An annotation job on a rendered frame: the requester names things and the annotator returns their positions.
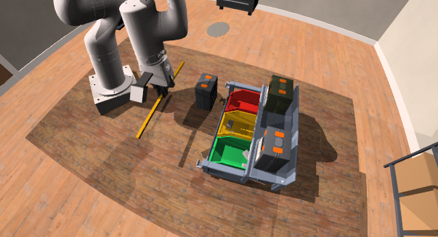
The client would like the green bin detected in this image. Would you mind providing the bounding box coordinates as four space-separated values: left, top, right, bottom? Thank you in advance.
209 136 252 171

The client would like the orange bar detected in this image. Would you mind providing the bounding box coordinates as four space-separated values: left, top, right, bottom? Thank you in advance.
136 61 185 139

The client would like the red open bin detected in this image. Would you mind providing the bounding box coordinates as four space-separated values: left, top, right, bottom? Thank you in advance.
224 89 261 115

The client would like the grey metal shelf rack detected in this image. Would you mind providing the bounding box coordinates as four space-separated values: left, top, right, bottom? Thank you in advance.
196 81 299 191

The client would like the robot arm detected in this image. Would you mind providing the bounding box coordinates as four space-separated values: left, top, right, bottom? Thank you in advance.
53 0 188 103

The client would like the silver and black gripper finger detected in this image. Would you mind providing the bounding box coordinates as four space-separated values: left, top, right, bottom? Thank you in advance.
150 83 161 97
161 75 175 98

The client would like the yellow open bin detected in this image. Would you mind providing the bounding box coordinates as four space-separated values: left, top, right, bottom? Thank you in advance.
217 110 257 141

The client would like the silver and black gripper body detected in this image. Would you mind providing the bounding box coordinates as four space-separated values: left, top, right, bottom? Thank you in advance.
138 55 175 86

